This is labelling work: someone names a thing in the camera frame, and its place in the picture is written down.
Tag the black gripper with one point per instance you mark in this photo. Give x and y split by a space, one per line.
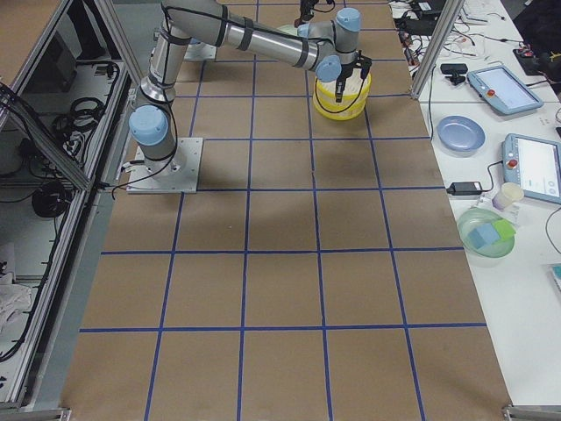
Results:
344 71

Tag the yellow rimmed steamer basket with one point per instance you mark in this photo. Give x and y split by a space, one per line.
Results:
353 100

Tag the light green plate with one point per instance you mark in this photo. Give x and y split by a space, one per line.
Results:
288 29

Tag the black webcam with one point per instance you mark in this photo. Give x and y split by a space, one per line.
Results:
454 72

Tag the blue plate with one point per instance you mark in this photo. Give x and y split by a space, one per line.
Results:
460 135

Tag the teach pendant far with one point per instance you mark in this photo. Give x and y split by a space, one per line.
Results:
503 90

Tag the teach pendant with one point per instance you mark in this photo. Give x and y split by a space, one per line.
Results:
503 90
534 165

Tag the black power adapter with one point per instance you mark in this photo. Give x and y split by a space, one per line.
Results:
465 189

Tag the white paper cup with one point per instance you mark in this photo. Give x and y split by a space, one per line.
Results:
508 194

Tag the teach pendant near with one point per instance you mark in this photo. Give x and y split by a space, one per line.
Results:
534 165

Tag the green bowl with sponges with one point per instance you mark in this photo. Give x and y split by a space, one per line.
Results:
486 233

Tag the aluminium frame post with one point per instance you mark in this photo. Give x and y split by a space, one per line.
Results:
442 31

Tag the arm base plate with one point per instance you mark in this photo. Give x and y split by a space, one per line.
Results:
176 175

